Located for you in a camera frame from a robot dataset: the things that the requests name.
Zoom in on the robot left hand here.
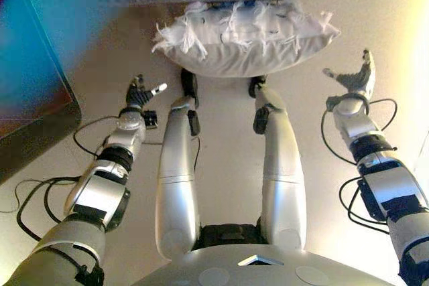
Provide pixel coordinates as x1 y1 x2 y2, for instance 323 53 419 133
125 73 168 109

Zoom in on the white tasselled cushion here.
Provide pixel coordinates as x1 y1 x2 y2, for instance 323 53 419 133
151 0 342 79

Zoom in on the dark glossy cabinet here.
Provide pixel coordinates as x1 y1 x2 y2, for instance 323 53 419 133
0 0 83 186

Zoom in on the silver robot torso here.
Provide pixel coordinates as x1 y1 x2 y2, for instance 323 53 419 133
132 223 398 286

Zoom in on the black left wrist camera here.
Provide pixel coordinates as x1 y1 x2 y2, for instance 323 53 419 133
143 111 159 131

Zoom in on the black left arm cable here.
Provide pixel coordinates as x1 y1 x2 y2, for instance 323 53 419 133
0 115 122 243

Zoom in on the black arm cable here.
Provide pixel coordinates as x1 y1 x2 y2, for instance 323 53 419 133
320 97 399 235
0 115 122 243

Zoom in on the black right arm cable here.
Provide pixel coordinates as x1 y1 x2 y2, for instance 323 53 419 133
320 97 399 235

